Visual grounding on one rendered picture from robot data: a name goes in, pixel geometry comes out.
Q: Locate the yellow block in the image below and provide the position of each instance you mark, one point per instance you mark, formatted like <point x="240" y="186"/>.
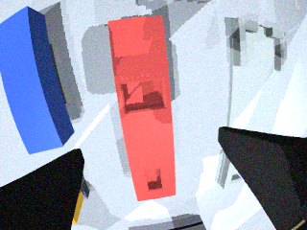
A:
<point x="78" y="208"/>

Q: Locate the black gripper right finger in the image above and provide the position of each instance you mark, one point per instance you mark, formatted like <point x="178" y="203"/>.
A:
<point x="274" y="167"/>

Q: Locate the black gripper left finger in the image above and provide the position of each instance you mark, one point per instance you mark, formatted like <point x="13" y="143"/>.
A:
<point x="46" y="198"/>

